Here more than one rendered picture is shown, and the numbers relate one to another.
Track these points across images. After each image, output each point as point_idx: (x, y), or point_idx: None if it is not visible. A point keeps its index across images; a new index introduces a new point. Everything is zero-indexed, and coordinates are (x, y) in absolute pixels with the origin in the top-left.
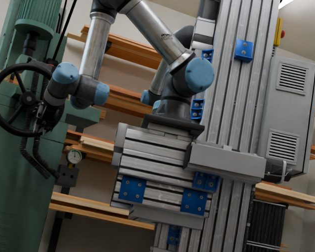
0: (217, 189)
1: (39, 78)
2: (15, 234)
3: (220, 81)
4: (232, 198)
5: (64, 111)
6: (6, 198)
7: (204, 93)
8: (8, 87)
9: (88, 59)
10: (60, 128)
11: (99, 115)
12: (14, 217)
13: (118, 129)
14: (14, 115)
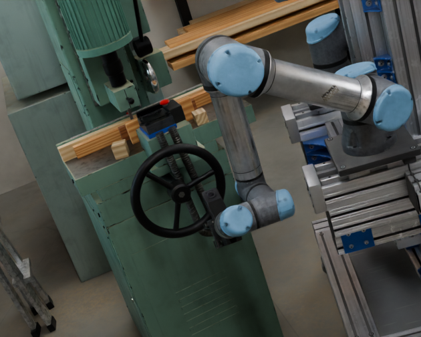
0: None
1: (169, 143)
2: (236, 287)
3: (403, 25)
4: None
5: (211, 139)
6: (207, 265)
7: (384, 41)
8: (135, 161)
9: (238, 154)
10: (218, 160)
11: (252, 111)
12: (226, 274)
13: (311, 194)
14: (177, 218)
